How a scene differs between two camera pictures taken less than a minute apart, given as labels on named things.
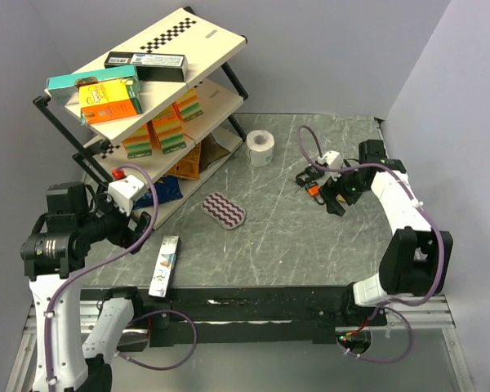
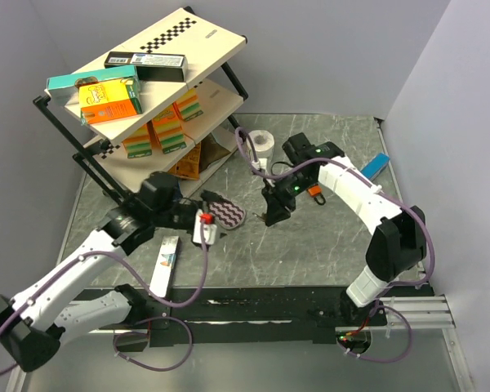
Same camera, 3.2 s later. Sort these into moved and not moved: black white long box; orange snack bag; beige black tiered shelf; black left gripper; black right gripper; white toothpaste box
Moved: black right gripper; black left gripper
Not moved: white toothpaste box; orange snack bag; beige black tiered shelf; black white long box
